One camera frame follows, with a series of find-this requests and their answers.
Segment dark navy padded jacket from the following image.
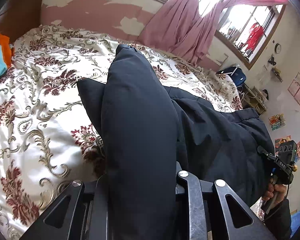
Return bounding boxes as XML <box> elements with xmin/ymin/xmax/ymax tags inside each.
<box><xmin>76</xmin><ymin>44</ymin><xmax>275</xmax><ymax>240</ymax></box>

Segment brown wooden headboard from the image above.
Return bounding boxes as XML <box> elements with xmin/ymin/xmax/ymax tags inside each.
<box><xmin>0</xmin><ymin>0</ymin><xmax>45</xmax><ymax>43</ymax></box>

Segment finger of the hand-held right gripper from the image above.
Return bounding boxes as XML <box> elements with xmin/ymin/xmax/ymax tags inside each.
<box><xmin>256</xmin><ymin>145</ymin><xmax>277</xmax><ymax>161</ymax></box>

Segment blue backpack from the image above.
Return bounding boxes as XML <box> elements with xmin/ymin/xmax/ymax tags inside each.
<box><xmin>216</xmin><ymin>65</ymin><xmax>247</xmax><ymax>85</ymax></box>

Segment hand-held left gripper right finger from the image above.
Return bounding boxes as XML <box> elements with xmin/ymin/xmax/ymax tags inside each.
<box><xmin>174</xmin><ymin>161</ymin><xmax>278</xmax><ymax>240</ymax></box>

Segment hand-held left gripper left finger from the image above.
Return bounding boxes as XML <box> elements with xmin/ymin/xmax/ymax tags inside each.
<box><xmin>20</xmin><ymin>175</ymin><xmax>110</xmax><ymax>240</ymax></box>

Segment blue sheet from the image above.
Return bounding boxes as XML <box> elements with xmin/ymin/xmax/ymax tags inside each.
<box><xmin>291</xmin><ymin>210</ymin><xmax>300</xmax><ymax>233</ymax></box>

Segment floral bedspread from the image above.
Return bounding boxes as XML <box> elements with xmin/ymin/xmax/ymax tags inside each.
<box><xmin>0</xmin><ymin>24</ymin><xmax>265</xmax><ymax>239</ymax></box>

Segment small wall shelf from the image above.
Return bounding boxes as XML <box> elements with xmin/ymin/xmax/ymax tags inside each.
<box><xmin>272</xmin><ymin>67</ymin><xmax>283</xmax><ymax>82</ymax></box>

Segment person's right hand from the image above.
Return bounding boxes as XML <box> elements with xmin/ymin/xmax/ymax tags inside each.
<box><xmin>262</xmin><ymin>183</ymin><xmax>288</xmax><ymax>205</ymax></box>

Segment pink curtain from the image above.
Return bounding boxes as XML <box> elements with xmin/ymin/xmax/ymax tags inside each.
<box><xmin>137</xmin><ymin>0</ymin><xmax>289</xmax><ymax>64</ymax></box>

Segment person's right forearm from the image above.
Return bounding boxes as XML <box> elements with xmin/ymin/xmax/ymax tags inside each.
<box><xmin>261</xmin><ymin>199</ymin><xmax>293</xmax><ymax>240</ymax></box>

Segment red hanging garment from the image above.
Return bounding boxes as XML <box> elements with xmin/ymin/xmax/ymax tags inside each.
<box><xmin>245</xmin><ymin>22</ymin><xmax>265</xmax><ymax>52</ymax></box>

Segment wooden framed window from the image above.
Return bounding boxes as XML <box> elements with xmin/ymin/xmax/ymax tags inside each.
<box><xmin>134</xmin><ymin>0</ymin><xmax>287</xmax><ymax>70</ymax></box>

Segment small wooden desk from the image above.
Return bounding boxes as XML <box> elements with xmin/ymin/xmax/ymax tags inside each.
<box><xmin>241</xmin><ymin>85</ymin><xmax>268</xmax><ymax>115</ymax></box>

